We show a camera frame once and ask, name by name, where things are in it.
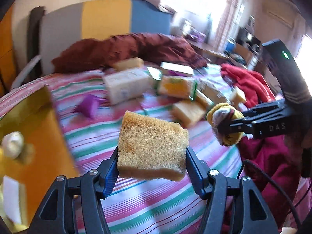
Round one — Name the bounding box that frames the maroon jacket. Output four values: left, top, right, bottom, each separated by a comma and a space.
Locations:
51, 33, 207, 74

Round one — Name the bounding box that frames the white foam block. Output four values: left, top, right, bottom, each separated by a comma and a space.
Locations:
2, 175, 27, 225

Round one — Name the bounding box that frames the cracker packet green yellow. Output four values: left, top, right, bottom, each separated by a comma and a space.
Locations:
157, 75, 197, 101

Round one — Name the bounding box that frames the maroon gold storage box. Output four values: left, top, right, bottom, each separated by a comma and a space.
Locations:
1, 87, 79, 227

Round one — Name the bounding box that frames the white cream sock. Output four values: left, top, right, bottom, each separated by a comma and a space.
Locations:
1, 132, 24, 159

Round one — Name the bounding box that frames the purple snack pouch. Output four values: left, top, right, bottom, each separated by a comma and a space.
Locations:
74, 94, 106, 119

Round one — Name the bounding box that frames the white medicine box printed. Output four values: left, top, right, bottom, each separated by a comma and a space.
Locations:
103, 68, 153, 105

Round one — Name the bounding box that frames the yellow patterned sock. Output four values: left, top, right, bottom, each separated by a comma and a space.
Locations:
206, 103, 244, 146

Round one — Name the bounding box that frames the black cable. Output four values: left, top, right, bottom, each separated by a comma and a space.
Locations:
236, 159, 303, 229

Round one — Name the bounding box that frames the grey yellow blue chair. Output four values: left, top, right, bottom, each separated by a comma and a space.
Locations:
11, 0, 172, 89

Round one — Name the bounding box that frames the small green white box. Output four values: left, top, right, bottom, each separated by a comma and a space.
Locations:
147, 66, 162, 89

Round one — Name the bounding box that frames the red fleece garment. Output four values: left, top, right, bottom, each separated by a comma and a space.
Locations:
221, 63, 276, 108

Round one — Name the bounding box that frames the striped pink green tablecloth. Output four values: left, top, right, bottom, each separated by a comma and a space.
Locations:
1, 70, 241, 233

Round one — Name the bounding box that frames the white carton box large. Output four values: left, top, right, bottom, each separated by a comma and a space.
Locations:
160, 62, 195, 77

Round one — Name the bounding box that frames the wooden desk with clutter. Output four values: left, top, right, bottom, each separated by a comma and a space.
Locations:
170, 12, 264, 67

